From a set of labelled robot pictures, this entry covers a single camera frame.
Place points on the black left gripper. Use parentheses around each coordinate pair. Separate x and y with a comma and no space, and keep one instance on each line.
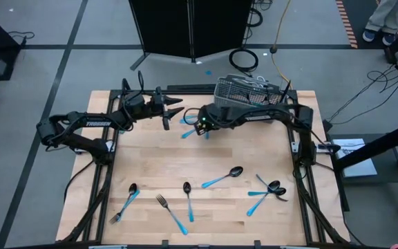
(157,107)

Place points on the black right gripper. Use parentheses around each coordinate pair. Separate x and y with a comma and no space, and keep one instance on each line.
(211,117)

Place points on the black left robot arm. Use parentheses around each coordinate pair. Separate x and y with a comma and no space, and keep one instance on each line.
(95,122)

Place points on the grey plastic cutlery basket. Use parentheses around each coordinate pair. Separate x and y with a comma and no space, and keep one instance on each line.
(233,91)

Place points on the black folding room divider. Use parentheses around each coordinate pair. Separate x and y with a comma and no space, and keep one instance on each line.
(164,27)

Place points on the white mounting plate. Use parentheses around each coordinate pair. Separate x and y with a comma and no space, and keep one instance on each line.
(295,147)

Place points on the white sheet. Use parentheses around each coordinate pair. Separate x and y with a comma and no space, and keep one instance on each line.
(358,162)

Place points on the black metal stand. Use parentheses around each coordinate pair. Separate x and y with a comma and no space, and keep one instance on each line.
(375,145)

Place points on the person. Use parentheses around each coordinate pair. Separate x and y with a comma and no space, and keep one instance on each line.
(385,14)

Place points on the black aluminium table frame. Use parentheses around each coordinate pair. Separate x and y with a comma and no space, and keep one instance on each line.
(199,92)

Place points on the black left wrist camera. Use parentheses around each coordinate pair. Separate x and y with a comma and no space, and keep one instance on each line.
(135,102)

